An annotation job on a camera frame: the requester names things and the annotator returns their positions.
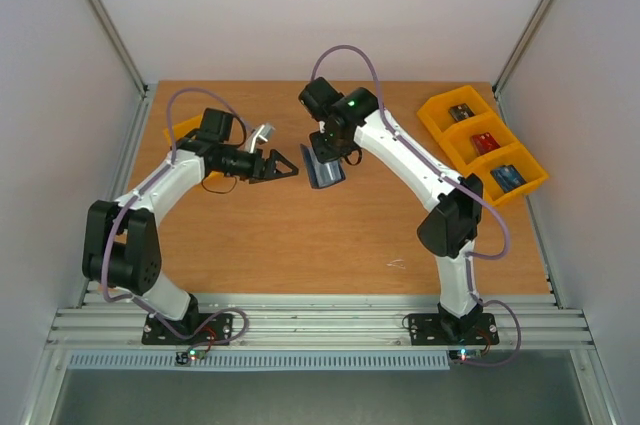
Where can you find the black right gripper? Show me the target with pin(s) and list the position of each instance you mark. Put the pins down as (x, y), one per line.
(326, 153)

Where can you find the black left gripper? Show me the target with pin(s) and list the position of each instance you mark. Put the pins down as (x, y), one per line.
(270, 165)

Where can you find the blue leather card holder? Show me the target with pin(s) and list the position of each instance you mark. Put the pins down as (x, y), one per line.
(321, 175)

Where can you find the black credit card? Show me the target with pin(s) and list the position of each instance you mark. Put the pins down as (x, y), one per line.
(461, 112)

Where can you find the red credit card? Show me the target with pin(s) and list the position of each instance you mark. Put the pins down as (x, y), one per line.
(484, 143)

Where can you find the blue credit card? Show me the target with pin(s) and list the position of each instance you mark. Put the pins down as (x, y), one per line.
(508, 178)

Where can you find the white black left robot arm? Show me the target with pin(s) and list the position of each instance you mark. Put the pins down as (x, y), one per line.
(121, 244)

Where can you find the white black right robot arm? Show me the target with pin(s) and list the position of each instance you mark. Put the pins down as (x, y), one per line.
(356, 122)

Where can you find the yellow bin left side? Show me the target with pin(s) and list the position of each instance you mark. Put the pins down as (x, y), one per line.
(181, 129)

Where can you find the yellow bin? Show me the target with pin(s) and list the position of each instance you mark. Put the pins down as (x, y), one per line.
(469, 140)
(525, 163)
(441, 112)
(181, 129)

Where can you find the yellow bin far right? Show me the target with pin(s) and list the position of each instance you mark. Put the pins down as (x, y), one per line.
(441, 112)

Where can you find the yellow bin middle right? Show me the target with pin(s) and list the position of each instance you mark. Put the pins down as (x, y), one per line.
(469, 140)

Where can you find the yellow bin near right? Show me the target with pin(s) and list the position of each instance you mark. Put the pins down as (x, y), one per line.
(525, 163)

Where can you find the left small circuit board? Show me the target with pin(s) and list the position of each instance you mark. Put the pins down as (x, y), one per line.
(190, 356)

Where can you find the small circuit board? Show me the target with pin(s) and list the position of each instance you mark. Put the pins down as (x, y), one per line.
(190, 356)
(464, 354)

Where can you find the right small circuit board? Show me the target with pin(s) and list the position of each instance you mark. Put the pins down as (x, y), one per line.
(464, 354)

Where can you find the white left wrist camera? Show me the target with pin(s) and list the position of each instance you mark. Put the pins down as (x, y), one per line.
(259, 136)

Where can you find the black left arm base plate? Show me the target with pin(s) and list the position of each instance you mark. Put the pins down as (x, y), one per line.
(219, 329)

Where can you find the grey slotted cable duct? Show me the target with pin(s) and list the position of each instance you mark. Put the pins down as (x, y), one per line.
(261, 361)

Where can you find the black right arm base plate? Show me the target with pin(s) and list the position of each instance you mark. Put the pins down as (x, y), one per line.
(425, 329)

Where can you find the aluminium rail base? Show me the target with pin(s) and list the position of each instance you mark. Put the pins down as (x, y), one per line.
(323, 321)

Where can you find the left aluminium corner post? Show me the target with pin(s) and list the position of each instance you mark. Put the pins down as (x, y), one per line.
(108, 26)

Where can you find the aluminium corner post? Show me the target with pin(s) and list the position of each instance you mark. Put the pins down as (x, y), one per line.
(523, 43)
(108, 26)

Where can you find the right aluminium corner post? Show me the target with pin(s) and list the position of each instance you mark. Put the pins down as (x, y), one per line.
(523, 43)

